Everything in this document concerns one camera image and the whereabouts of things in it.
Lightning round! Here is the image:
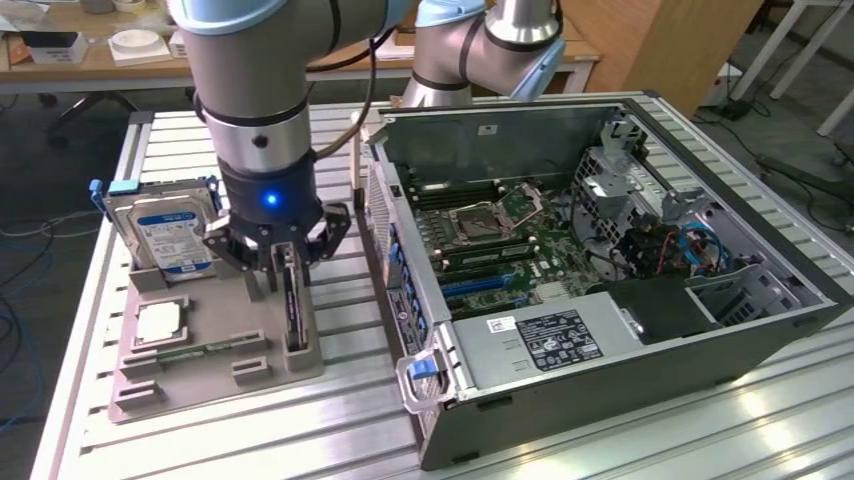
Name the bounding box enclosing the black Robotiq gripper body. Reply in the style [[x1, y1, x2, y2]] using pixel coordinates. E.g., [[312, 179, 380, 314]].
[[217, 157, 322, 245]]

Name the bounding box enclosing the graphics card with fan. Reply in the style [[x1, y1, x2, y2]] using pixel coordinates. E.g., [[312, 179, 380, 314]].
[[272, 242, 312, 354]]

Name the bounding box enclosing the silver CPU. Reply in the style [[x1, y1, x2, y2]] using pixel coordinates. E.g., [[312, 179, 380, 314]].
[[135, 302, 193, 346]]

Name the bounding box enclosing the grey parts rack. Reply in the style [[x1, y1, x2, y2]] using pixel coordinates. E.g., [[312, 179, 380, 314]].
[[105, 249, 329, 426]]

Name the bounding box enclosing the green RAM stick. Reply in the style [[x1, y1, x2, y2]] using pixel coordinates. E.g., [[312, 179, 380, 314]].
[[437, 242, 538, 267], [151, 335, 248, 362]]

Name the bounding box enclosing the CPU socket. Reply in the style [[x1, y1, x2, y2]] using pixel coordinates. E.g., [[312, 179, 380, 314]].
[[446, 202, 516, 247]]

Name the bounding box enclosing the blue expansion slot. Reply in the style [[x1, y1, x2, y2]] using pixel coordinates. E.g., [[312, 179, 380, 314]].
[[438, 273, 528, 297]]

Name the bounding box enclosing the metal socket cover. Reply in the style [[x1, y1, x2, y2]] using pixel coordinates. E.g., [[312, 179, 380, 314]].
[[496, 179, 546, 227]]

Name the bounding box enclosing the green motherboard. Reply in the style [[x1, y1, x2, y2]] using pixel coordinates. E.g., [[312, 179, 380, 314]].
[[397, 169, 625, 321]]

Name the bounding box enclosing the grey power supply unit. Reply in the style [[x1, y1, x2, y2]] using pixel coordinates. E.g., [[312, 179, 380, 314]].
[[449, 292, 645, 394]]

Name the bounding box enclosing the white round plastic part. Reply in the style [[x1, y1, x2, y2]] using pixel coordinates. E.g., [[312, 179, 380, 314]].
[[106, 28, 173, 67]]

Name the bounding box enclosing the wooden desk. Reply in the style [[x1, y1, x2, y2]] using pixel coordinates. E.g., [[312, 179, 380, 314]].
[[0, 0, 601, 96]]

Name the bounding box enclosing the white box with black top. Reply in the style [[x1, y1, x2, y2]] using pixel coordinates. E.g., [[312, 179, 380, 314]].
[[18, 30, 89, 65]]

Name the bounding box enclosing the perforated metal drive cage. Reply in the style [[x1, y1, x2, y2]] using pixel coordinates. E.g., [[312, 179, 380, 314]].
[[570, 118, 675, 211]]

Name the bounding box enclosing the black plastic shroud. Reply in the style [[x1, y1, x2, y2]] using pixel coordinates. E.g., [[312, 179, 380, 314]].
[[607, 277, 725, 347]]

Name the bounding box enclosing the black open PC case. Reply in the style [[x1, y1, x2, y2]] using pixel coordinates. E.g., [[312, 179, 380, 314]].
[[349, 97, 854, 474]]

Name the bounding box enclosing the wooden cabinet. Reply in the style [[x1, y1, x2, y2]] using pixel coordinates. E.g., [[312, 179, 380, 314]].
[[565, 0, 765, 119]]

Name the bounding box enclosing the grey metal disk bay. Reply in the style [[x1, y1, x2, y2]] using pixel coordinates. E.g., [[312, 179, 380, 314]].
[[683, 260, 805, 331]]

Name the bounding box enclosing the hard disk with blue bracket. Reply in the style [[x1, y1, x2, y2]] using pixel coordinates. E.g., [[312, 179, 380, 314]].
[[87, 172, 232, 286]]

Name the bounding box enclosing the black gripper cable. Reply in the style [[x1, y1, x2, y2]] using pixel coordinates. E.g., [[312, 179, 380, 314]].
[[302, 29, 401, 161]]

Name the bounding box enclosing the blue floor cable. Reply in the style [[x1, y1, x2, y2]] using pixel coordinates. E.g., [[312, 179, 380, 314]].
[[0, 234, 58, 436]]

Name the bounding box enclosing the red wire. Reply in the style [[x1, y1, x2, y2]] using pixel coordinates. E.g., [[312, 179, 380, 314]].
[[651, 225, 673, 275]]

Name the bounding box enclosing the blue wire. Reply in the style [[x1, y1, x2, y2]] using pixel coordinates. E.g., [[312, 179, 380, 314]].
[[673, 222, 735, 275]]

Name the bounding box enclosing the white table frame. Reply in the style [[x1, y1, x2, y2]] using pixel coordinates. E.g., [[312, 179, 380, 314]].
[[729, 0, 854, 139]]

